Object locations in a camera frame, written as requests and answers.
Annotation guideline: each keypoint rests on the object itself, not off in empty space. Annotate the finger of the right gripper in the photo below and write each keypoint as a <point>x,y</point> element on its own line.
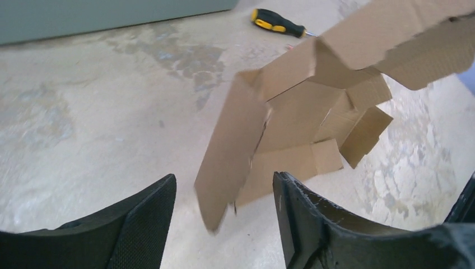
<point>463,210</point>

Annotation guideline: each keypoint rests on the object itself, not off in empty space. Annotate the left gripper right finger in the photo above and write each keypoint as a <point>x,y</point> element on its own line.
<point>317,233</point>

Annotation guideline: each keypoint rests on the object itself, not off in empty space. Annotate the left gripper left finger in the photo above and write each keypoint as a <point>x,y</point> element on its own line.
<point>131,233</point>

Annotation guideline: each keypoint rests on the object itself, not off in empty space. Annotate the brown cardboard box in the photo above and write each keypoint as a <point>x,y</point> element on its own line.
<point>318,103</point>

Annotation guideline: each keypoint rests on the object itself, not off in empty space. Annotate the black yellow screwdriver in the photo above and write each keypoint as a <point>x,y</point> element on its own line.
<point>274,22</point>

